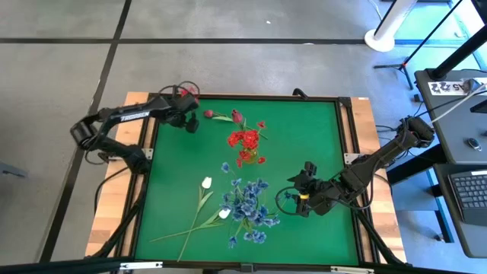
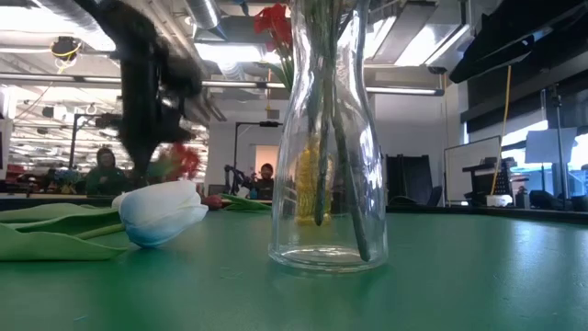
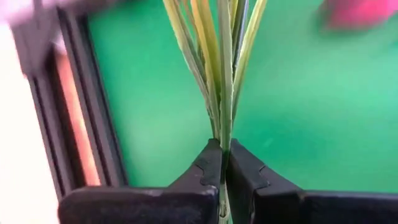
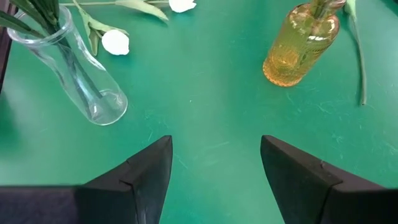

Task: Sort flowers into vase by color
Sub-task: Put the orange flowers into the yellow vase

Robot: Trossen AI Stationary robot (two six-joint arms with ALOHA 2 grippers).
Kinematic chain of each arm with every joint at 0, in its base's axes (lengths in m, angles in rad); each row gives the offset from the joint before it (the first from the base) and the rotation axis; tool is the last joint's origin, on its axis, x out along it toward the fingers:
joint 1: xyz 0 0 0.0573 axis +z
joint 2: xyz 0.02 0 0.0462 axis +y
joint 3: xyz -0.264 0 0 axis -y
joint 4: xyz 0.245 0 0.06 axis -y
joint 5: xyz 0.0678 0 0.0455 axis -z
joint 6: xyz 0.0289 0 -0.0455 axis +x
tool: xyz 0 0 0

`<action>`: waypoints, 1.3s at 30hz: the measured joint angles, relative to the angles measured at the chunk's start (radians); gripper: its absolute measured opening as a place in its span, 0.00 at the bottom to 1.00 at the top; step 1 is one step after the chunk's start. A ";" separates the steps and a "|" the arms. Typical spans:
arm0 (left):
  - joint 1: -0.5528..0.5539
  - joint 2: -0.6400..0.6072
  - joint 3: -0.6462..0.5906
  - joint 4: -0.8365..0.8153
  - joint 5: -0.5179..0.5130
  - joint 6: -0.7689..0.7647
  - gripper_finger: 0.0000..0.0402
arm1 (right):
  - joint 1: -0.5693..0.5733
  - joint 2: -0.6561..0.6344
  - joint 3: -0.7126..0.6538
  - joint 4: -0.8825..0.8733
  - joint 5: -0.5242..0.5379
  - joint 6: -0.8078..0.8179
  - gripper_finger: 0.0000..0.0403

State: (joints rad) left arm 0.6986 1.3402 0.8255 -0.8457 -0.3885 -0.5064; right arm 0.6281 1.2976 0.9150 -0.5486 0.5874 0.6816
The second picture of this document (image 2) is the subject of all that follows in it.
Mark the red artificial rose stem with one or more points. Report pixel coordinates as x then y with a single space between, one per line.
212 201

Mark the clear glass vase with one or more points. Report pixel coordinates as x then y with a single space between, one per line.
294 230

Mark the person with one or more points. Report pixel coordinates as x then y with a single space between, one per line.
265 184
106 177

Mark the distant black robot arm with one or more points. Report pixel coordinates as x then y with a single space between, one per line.
234 177

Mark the white artificial tulip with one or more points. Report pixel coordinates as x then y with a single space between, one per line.
161 211

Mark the red artificial flower bunch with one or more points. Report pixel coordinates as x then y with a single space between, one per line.
186 161
275 23

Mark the whiteboard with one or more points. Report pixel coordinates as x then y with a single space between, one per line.
464 170

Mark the green table mat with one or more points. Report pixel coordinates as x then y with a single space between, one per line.
459 285

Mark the silver air duct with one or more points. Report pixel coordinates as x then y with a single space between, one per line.
202 11

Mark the yellow glass bottle vase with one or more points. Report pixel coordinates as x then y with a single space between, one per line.
308 184

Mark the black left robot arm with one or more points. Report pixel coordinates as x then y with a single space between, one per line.
133 37

